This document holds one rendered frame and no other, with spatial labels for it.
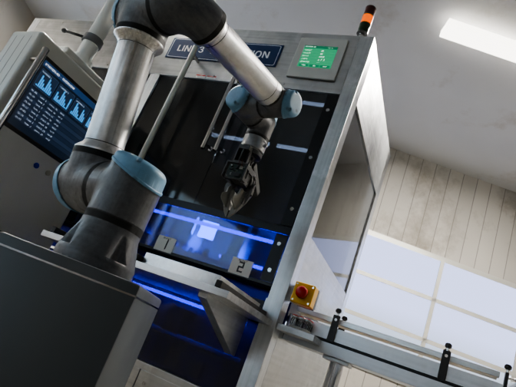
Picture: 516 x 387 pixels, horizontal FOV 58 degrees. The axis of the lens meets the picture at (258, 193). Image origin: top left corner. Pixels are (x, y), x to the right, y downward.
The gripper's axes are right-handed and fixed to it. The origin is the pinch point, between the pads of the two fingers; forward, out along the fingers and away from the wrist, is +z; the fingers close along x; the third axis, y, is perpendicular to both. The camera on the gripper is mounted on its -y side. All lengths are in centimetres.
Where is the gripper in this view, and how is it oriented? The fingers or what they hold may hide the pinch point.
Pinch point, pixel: (229, 213)
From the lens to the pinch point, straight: 135.8
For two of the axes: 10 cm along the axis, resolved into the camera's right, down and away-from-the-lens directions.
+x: 8.9, 2.0, -4.2
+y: -3.1, -4.3, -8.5
